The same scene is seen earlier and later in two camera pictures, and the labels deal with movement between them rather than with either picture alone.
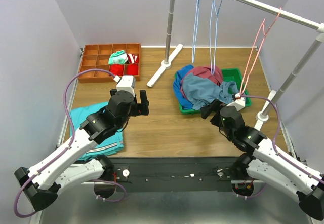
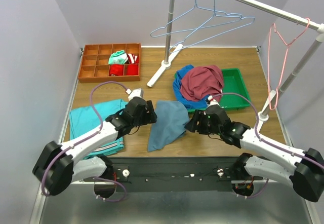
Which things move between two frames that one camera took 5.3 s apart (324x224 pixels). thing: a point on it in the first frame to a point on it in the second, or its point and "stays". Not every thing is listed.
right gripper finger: x=207 y=110 to x=192 y=125
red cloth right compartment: x=132 y=69 stays
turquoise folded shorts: x=114 y=145 stays
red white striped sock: x=132 y=58 stays
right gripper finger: x=216 y=119 to x=200 y=115
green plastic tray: x=234 y=75 stays
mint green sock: x=119 y=57 stays
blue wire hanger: x=196 y=22 to x=196 y=6
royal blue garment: x=183 y=102 stays
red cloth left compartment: x=116 y=69 stays
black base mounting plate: x=170 y=174 stays
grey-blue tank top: x=199 y=91 to x=171 y=119
